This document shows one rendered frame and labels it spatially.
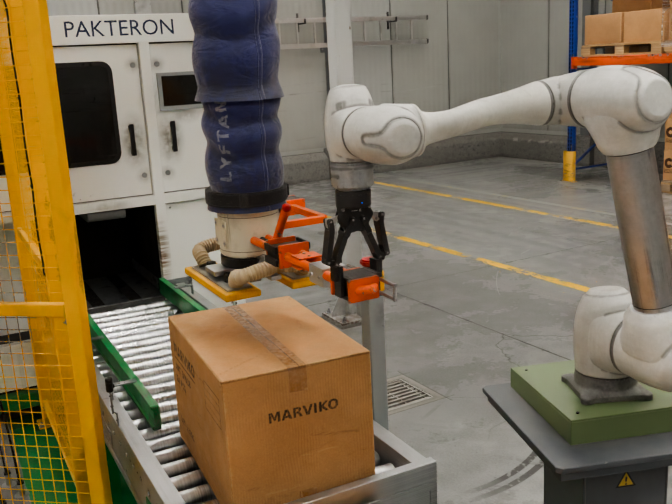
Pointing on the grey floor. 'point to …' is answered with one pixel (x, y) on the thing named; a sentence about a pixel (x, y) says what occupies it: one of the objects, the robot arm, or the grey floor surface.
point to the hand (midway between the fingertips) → (357, 281)
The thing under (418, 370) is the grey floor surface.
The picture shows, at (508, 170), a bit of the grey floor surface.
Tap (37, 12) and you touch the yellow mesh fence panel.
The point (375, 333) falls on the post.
